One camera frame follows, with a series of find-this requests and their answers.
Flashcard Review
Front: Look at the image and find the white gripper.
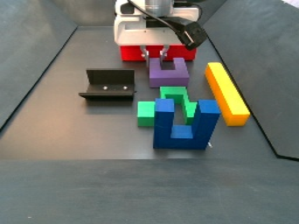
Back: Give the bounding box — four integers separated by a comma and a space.
113, 0, 201, 63

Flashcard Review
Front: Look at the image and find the purple U-shaped block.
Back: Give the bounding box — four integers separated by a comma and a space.
148, 58, 189, 88

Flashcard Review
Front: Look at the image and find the red board with cutouts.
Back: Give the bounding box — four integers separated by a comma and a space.
120, 45, 196, 61

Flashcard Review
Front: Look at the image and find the black angled fixture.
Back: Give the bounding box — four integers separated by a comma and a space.
78, 68, 136, 101

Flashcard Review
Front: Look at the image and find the green cross-shaped block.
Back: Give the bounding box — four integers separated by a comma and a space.
136, 87, 197, 127

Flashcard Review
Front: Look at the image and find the yellow long block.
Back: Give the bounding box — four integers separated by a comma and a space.
205, 62, 249, 127

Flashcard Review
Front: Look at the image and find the blue U-shaped block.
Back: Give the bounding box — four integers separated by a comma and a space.
153, 99, 220, 150

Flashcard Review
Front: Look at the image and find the black cable with connector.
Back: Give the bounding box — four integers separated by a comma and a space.
126, 0, 209, 52

